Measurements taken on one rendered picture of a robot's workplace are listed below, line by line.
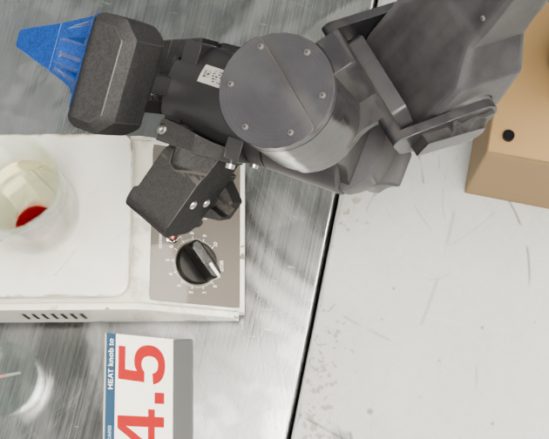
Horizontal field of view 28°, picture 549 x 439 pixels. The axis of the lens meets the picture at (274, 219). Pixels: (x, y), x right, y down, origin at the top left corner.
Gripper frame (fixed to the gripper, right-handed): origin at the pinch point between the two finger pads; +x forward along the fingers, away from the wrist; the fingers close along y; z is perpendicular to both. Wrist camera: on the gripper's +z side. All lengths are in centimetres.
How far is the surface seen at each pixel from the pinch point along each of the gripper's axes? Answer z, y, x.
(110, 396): 23.5, 10.0, -1.8
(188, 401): 23.3, 15.0, -5.7
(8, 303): 19.0, 6.8, 6.4
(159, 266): 13.6, 11.7, -1.9
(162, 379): 22.2, 14.2, -3.5
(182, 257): 12.7, 12.9, -2.8
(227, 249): 11.7, 16.3, -4.6
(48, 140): 7.4, 9.1, 8.1
